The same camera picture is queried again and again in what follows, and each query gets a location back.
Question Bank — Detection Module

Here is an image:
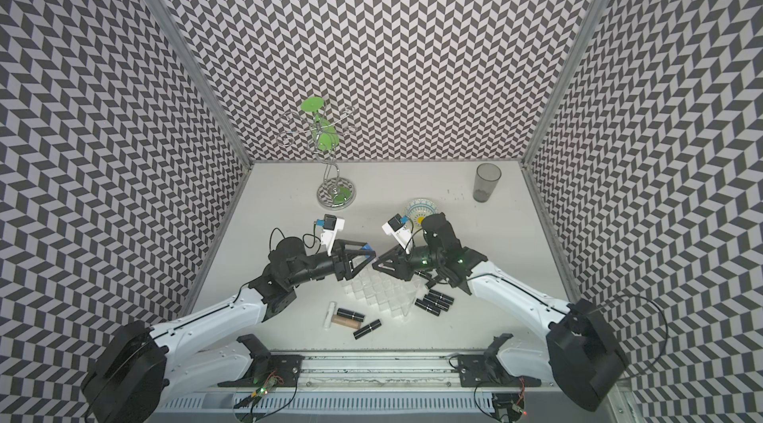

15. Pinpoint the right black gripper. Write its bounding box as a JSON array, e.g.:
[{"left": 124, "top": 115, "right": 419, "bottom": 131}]
[{"left": 372, "top": 242, "right": 444, "bottom": 282}]

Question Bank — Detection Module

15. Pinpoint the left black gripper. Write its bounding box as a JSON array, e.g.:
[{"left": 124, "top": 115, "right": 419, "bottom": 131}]
[{"left": 287, "top": 238, "right": 376, "bottom": 287}]

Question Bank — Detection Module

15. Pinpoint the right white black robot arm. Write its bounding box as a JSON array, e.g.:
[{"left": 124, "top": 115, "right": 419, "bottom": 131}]
[{"left": 373, "top": 213, "right": 629, "bottom": 412}]

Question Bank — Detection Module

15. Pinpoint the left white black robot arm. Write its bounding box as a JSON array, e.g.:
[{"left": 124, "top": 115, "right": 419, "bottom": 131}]
[{"left": 81, "top": 237, "right": 377, "bottom": 422}]

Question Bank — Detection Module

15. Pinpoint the clear acrylic lipstick organizer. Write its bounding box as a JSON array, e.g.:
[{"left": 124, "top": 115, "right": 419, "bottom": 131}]
[{"left": 340, "top": 274, "right": 419, "bottom": 319}]

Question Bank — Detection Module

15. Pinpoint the yellow blue patterned bowl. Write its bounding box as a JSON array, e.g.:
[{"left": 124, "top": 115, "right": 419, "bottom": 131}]
[{"left": 405, "top": 198, "right": 439, "bottom": 224}]

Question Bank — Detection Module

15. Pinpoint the white lip balm tube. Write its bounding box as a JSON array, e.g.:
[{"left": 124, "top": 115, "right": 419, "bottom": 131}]
[{"left": 323, "top": 301, "right": 337, "bottom": 330}]

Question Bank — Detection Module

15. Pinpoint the grey ribbed drinking glass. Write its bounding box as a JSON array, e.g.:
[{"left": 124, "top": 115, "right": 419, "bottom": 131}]
[{"left": 472, "top": 163, "right": 502, "bottom": 202}]

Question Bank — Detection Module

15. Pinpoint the chrome stand with green discs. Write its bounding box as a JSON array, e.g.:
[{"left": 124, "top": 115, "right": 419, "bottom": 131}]
[{"left": 284, "top": 96, "right": 357, "bottom": 210}]

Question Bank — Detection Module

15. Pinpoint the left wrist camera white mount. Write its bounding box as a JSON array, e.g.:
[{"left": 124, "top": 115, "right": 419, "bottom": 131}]
[{"left": 316, "top": 214, "right": 345, "bottom": 256}]

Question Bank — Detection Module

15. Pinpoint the aluminium front rail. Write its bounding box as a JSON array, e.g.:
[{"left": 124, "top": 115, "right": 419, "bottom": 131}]
[{"left": 154, "top": 350, "right": 633, "bottom": 395}]

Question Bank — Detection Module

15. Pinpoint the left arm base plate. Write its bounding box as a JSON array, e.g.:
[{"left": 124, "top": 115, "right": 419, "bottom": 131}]
[{"left": 218, "top": 334, "right": 304, "bottom": 388}]

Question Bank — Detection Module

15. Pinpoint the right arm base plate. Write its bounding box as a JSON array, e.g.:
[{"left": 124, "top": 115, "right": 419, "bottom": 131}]
[{"left": 448, "top": 333, "right": 548, "bottom": 388}]

